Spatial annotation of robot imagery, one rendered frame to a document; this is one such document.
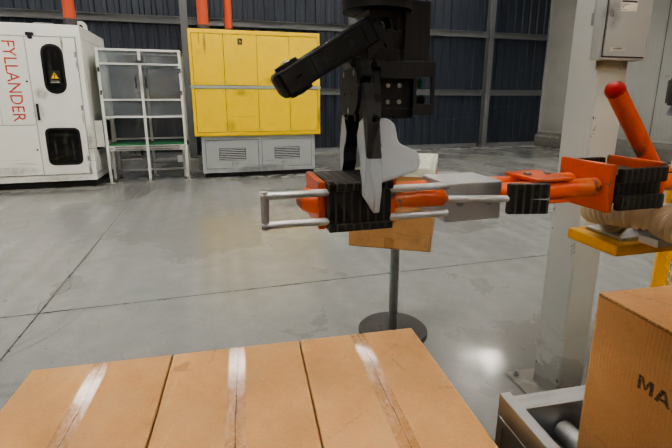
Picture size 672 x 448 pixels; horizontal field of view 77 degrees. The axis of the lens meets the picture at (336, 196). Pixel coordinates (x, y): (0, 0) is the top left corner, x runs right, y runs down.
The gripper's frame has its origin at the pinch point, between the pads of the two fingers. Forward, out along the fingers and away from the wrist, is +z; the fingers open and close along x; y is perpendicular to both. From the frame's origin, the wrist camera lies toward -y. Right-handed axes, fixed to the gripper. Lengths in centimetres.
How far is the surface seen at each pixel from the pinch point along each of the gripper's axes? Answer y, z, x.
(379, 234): 52, 54, 143
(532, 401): 56, 63, 34
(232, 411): -17, 68, 54
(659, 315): 60, 28, 11
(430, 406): 33, 68, 44
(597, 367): 57, 43, 19
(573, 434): 62, 68, 27
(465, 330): 113, 123, 160
